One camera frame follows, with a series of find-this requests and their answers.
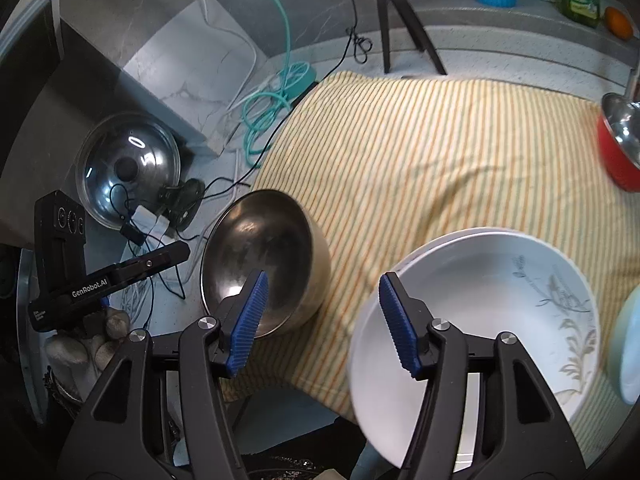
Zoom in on plain white bowl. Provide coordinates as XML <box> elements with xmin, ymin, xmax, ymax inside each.
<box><xmin>607</xmin><ymin>290</ymin><xmax>640</xmax><ymax>406</ymax></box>

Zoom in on red steel bowl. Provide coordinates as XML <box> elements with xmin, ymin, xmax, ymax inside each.
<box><xmin>597</xmin><ymin>91</ymin><xmax>640</xmax><ymax>192</ymax></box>

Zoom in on black tripod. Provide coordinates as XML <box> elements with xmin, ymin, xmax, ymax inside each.
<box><xmin>369</xmin><ymin>0</ymin><xmax>447</xmax><ymax>76</ymax></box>

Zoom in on teal cable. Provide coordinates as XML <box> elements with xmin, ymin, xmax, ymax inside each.
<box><xmin>239</xmin><ymin>0</ymin><xmax>318</xmax><ymax>157</ymax></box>

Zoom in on white plug adapter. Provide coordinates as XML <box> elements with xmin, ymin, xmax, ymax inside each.
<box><xmin>131</xmin><ymin>205</ymin><xmax>171</xmax><ymax>238</ymax></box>

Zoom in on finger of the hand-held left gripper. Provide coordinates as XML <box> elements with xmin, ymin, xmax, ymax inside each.
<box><xmin>117</xmin><ymin>240</ymin><xmax>191</xmax><ymax>286</ymax></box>

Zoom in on thin black cable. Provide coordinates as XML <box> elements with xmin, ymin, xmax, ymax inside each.
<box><xmin>342</xmin><ymin>0</ymin><xmax>373</xmax><ymax>63</ymax></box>

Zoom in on black round mount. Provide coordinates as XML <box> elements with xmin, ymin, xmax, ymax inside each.
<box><xmin>159</xmin><ymin>180</ymin><xmax>207</xmax><ymax>228</ymax></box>

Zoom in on yellow striped cloth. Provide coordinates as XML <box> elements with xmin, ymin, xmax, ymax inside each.
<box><xmin>220</xmin><ymin>71</ymin><xmax>640</xmax><ymax>466</ymax></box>

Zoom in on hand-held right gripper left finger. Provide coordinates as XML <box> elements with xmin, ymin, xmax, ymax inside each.
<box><xmin>57</xmin><ymin>269</ymin><xmax>269</xmax><ymax>480</ymax></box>

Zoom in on gold steel bowl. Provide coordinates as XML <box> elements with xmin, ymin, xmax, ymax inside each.
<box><xmin>200</xmin><ymin>189</ymin><xmax>332</xmax><ymax>338</ymax></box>

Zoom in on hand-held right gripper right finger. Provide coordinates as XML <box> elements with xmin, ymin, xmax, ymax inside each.
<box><xmin>378</xmin><ymin>272</ymin><xmax>586</xmax><ymax>480</ymax></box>

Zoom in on orange fruit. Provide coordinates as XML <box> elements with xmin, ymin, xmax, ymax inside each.
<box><xmin>603</xmin><ymin>6</ymin><xmax>632</xmax><ymax>38</ymax></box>

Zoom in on tangled black cables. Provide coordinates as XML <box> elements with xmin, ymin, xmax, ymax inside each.
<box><xmin>107</xmin><ymin>160</ymin><xmax>266</xmax><ymax>301</ymax></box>

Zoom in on white cable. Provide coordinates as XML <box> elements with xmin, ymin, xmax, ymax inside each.
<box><xmin>165</xmin><ymin>0</ymin><xmax>258</xmax><ymax>126</ymax></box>

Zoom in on person's left hand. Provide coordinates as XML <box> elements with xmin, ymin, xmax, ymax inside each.
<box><xmin>47</xmin><ymin>307</ymin><xmax>132</xmax><ymax>391</ymax></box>

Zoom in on white plate grey leaf print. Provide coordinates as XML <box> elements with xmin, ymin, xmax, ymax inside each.
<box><xmin>347</xmin><ymin>232</ymin><xmax>601</xmax><ymax>468</ymax></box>

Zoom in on chrome faucet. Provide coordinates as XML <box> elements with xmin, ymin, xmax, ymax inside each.
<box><xmin>622</xmin><ymin>67</ymin><xmax>640</xmax><ymax>111</ymax></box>

